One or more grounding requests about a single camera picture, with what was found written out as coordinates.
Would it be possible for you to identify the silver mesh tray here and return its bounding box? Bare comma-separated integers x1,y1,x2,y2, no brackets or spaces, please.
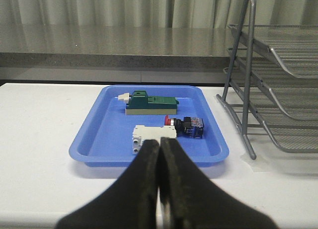
228,24,318,79
223,67,318,154
248,56,318,121

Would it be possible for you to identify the dark stone counter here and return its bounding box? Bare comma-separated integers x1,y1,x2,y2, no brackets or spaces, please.
0,24,234,86

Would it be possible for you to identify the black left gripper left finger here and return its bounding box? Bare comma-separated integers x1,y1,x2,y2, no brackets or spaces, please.
56,140,159,229

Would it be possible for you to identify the red emergency push button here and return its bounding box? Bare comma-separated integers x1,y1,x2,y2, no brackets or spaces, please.
164,115,204,139

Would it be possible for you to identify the white circuit breaker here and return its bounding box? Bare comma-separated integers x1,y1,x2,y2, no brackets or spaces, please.
132,125,177,154

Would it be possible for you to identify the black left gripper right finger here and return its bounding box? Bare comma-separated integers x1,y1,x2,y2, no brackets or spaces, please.
160,138,277,229

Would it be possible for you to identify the blue plastic tray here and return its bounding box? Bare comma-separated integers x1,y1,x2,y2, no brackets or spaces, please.
69,85,229,167

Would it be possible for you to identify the silver rack frame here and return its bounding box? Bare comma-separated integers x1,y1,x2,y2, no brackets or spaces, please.
218,0,318,159

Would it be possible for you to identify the green knife switch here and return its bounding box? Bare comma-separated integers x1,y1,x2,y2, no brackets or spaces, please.
118,90,179,115

